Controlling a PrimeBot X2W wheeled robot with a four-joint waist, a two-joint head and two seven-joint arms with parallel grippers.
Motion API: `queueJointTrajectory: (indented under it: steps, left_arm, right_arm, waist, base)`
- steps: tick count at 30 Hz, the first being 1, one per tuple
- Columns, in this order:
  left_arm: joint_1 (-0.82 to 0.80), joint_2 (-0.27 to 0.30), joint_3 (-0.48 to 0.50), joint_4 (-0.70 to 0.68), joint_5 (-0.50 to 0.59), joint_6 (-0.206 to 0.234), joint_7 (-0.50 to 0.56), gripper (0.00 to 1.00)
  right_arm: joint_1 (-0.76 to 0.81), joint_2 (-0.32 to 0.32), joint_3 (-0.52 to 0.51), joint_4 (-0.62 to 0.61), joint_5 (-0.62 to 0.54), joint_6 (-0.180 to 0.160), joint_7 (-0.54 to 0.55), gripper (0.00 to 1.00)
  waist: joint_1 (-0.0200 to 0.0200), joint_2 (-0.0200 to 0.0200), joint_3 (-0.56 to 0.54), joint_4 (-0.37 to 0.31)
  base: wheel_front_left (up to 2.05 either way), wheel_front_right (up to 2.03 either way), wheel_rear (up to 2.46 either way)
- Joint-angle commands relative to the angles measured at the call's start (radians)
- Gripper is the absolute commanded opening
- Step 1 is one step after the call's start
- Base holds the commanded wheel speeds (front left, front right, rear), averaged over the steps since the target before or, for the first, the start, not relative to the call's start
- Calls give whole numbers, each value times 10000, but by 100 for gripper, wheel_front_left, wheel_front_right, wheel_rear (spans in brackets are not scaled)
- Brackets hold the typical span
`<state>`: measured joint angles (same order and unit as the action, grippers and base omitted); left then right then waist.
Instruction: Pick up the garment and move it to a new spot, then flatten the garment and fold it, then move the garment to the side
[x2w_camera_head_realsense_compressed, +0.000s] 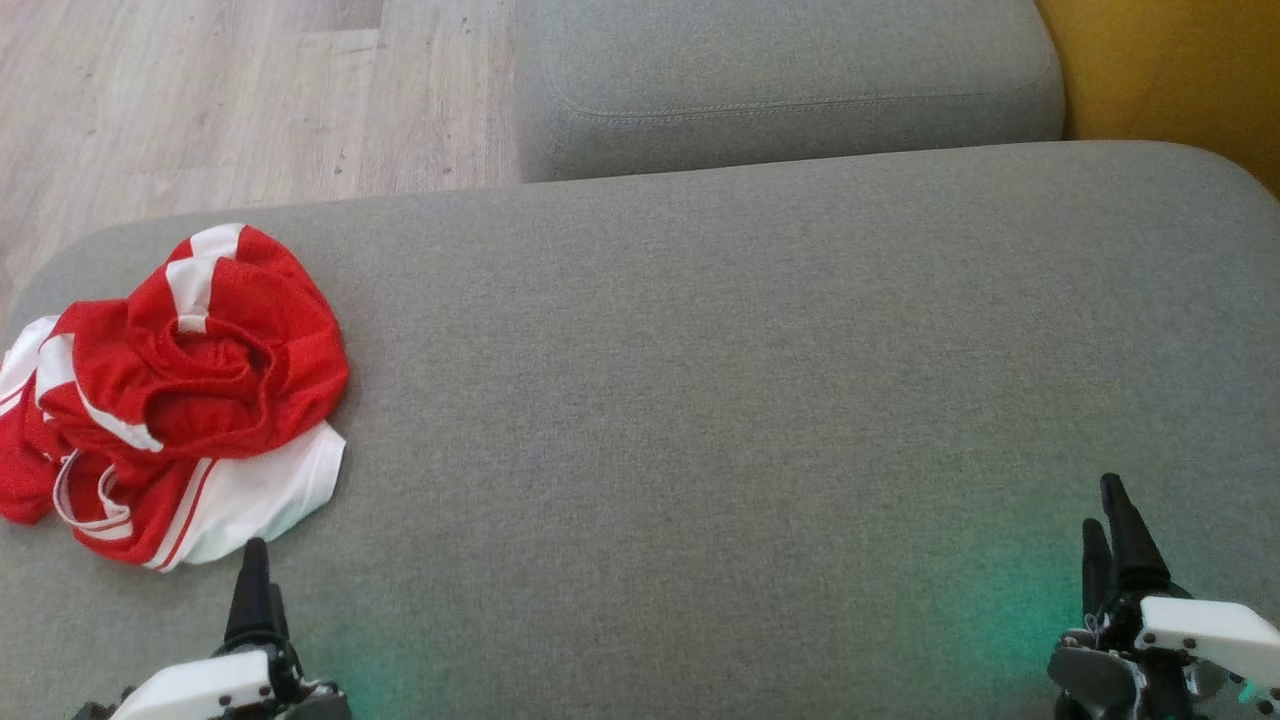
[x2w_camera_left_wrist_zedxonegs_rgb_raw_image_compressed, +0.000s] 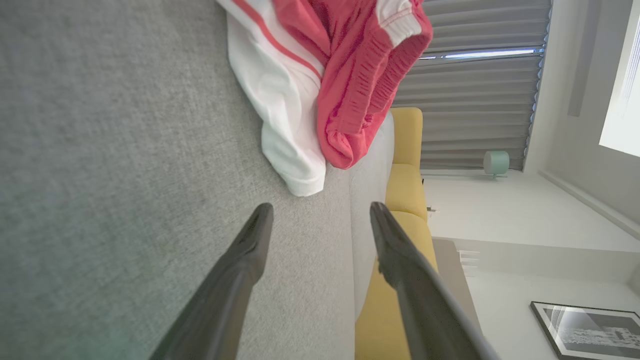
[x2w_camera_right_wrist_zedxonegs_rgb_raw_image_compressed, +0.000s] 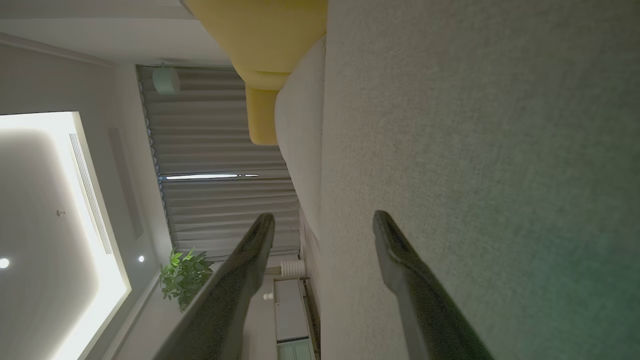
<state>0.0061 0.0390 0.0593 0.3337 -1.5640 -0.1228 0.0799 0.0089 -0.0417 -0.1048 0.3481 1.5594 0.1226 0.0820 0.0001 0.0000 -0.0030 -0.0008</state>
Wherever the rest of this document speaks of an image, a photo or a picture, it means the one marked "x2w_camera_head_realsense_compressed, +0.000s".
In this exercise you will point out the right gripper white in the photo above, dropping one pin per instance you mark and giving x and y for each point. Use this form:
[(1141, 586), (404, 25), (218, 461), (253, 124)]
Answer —
[(1200, 630)]

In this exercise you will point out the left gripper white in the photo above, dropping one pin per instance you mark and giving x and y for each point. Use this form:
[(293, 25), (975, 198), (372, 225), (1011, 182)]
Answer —
[(190, 692)]

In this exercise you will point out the red t-shirt white sleeves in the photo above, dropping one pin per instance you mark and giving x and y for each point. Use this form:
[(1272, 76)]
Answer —
[(265, 500)]

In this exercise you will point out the red mesh shorts white stripes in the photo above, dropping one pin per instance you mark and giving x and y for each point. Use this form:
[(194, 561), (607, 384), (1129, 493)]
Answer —
[(230, 400)]

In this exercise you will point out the large grey sofa seat cushion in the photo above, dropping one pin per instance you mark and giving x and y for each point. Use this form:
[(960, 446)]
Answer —
[(700, 400)]

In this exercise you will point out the yellow sofa back cushion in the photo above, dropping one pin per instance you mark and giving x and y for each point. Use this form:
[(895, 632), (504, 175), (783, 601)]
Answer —
[(1180, 70)]

